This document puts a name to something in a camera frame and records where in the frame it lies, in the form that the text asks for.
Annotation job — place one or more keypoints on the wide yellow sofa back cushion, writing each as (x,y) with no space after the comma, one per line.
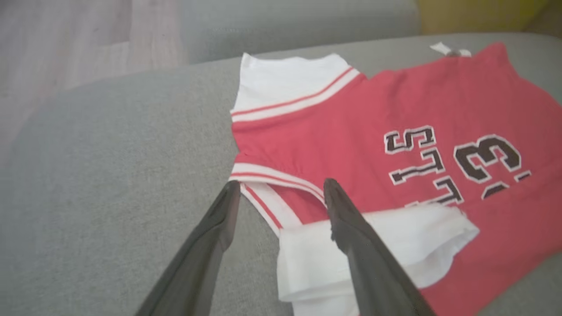
(478,15)

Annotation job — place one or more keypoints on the small grey sofa seat cushion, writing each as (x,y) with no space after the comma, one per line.
(298,26)

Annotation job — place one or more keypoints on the red and white jersey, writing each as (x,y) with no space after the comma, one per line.
(351,131)

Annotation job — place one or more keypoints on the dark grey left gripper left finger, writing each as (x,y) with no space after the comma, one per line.
(197,259)

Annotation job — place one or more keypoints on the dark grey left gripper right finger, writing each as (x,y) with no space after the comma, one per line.
(373,263)

